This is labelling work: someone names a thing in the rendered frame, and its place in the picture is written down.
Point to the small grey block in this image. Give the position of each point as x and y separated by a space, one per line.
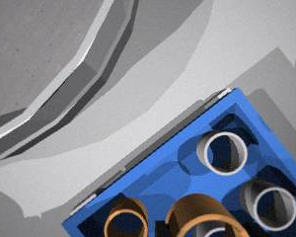
204 107

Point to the grey metal bushing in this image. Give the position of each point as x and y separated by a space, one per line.
237 159
205 228
279 216

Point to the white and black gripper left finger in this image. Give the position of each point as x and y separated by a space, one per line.
162 229

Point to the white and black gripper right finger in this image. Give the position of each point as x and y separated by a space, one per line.
254 230

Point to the bronze bushing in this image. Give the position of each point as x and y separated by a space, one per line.
195 208
127 204

